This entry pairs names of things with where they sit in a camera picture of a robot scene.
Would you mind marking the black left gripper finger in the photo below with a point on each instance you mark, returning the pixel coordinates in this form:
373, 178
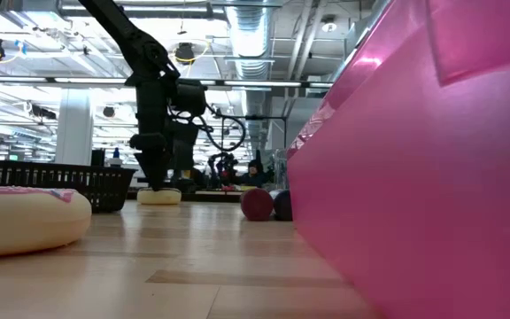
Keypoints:
153, 170

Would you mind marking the cream toy donut pink icing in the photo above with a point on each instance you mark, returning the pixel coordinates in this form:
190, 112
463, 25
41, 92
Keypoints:
20, 226

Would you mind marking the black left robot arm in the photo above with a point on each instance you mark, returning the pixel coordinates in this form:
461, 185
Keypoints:
122, 31

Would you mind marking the black computer monitor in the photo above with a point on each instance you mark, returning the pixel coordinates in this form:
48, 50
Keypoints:
182, 153

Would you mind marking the white bottle with blue cap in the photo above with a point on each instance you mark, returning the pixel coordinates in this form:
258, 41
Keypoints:
116, 153

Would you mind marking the dark background table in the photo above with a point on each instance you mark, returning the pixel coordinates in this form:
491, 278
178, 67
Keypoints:
210, 196

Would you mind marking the long ceiling light bar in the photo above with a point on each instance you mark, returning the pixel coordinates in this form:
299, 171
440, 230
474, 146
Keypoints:
91, 80

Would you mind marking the black background robot arms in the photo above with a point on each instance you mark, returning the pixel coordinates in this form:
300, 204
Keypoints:
224, 166

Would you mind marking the white square column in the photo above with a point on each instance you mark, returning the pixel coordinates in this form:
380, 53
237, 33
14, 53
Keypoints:
74, 128

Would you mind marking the black slotted plastic basket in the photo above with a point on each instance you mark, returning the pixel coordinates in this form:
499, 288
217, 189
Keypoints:
60, 181

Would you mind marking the person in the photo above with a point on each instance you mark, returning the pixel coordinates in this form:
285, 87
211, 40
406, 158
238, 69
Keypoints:
255, 175

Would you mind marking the maroon round object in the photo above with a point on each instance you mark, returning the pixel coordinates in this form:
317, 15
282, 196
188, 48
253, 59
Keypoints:
257, 204

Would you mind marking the clear plastic container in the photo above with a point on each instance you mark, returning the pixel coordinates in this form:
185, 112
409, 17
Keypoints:
281, 168

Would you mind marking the purple round object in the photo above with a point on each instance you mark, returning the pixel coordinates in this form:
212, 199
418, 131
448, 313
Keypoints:
283, 206

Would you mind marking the pink plastic bin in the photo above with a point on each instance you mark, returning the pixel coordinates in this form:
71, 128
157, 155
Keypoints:
414, 177

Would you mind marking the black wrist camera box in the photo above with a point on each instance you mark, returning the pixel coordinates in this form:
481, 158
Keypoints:
188, 97

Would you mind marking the black metal station frame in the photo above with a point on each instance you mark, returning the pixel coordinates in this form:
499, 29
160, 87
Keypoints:
255, 117

